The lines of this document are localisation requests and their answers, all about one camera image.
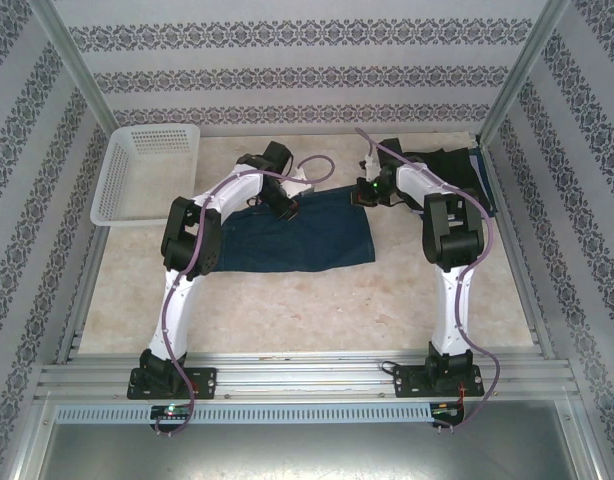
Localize aluminium frame post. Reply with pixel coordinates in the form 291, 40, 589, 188
479, 0, 571, 146
29, 0, 113, 132

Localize blue denim skirt with waistband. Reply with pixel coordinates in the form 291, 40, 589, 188
467, 148, 499, 220

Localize dark blue denim skirt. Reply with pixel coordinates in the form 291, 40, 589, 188
219, 184, 377, 275

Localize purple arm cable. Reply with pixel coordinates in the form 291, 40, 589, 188
154, 153, 337, 437
355, 127, 504, 432

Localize small controller board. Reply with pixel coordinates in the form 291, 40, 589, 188
430, 401, 466, 419

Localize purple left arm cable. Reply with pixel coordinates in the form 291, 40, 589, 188
154, 153, 337, 437

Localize grey metal sheet panel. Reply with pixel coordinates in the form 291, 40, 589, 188
34, 422, 603, 480

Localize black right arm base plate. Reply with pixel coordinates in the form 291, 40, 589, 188
392, 363, 483, 400

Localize black fabric skirt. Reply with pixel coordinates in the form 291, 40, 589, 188
399, 147, 490, 217

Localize aluminium mounting rail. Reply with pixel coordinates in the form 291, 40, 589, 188
34, 349, 581, 401

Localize grey slotted cable duct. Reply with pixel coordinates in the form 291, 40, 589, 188
54, 402, 434, 424

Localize white plastic mesh basket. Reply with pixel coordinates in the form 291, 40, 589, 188
89, 123, 203, 229

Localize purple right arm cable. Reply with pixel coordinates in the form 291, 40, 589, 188
355, 127, 504, 432

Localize controller board with green light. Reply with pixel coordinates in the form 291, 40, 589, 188
150, 404, 192, 420

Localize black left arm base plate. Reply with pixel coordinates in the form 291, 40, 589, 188
126, 367, 219, 401

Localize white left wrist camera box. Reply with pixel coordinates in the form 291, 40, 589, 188
280, 168, 314, 199

